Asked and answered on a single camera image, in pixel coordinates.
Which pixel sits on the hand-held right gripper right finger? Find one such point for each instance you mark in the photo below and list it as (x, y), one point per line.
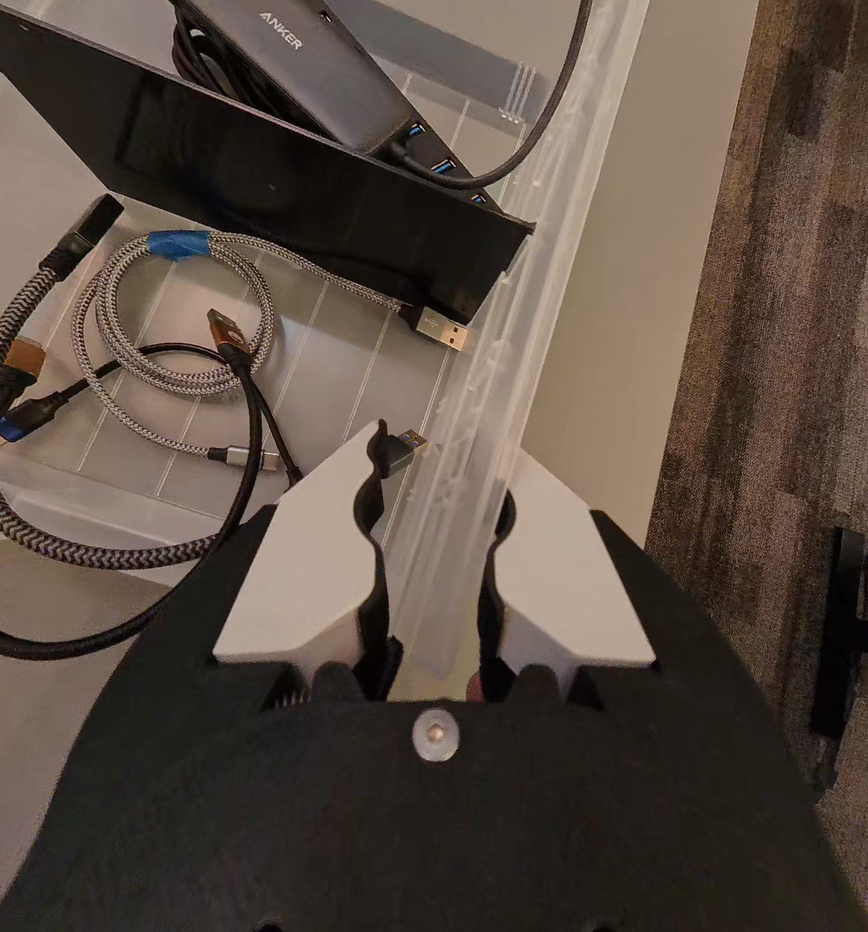
(572, 582)

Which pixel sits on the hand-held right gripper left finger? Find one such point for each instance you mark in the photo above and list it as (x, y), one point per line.
(295, 575)

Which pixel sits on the clear plastic bin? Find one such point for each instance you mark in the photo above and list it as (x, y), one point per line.
(470, 408)

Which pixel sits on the grey slim usb hub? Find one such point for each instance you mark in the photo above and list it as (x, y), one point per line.
(317, 65)

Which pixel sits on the black divider panel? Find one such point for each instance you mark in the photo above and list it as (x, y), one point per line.
(186, 145)

